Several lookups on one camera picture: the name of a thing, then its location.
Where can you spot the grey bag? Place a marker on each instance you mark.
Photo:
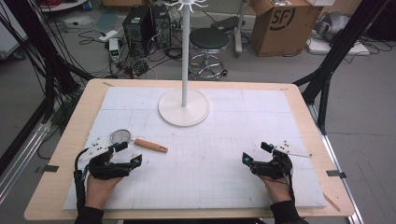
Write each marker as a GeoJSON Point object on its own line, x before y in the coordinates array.
{"type": "Point", "coordinates": [334, 25]}

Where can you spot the person's right hand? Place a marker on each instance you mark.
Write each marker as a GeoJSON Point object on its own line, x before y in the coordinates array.
{"type": "Point", "coordinates": [278, 189]}

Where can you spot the black tripod stand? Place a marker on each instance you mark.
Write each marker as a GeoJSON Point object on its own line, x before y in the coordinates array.
{"type": "Point", "coordinates": [330, 68]}
{"type": "Point", "coordinates": [46, 56]}

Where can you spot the white round table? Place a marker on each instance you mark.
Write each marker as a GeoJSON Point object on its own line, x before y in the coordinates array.
{"type": "Point", "coordinates": [62, 4]}

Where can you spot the white hook stand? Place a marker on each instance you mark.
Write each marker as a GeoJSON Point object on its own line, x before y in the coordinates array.
{"type": "Point", "coordinates": [185, 68]}

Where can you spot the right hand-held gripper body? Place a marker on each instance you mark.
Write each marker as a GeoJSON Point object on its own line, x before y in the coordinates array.
{"type": "Point", "coordinates": [274, 169]}

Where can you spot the grey metal stand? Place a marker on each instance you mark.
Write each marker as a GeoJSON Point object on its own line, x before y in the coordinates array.
{"type": "Point", "coordinates": [240, 28]}

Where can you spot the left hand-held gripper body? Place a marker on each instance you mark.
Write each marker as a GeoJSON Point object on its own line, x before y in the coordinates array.
{"type": "Point", "coordinates": [107, 170]}

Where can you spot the white power strip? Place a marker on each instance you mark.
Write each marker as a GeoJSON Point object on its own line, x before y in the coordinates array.
{"type": "Point", "coordinates": [108, 35]}

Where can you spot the brown cardboard box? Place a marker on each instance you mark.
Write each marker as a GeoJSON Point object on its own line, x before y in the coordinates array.
{"type": "Point", "coordinates": [280, 31]}

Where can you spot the black computer tower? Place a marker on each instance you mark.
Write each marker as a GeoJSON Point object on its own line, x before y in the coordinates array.
{"type": "Point", "coordinates": [162, 25]}
{"type": "Point", "coordinates": [137, 31]}

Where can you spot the black flat case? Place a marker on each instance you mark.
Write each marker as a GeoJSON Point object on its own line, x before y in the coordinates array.
{"type": "Point", "coordinates": [224, 23]}

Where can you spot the black round stool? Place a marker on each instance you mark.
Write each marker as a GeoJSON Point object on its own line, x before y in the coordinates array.
{"type": "Point", "coordinates": [208, 39]}

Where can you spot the white flat board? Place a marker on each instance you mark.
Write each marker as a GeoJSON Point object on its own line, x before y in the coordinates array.
{"type": "Point", "coordinates": [336, 48]}

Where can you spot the aluminium rail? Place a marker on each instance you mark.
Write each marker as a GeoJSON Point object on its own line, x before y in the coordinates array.
{"type": "Point", "coordinates": [21, 161]}
{"type": "Point", "coordinates": [339, 161]}

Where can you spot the white gridded board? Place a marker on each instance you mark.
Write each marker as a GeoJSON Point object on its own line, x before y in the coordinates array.
{"type": "Point", "coordinates": [202, 174]}

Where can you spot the black tape strip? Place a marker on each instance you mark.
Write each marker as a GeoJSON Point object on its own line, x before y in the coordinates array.
{"type": "Point", "coordinates": [49, 168]}
{"type": "Point", "coordinates": [335, 174]}

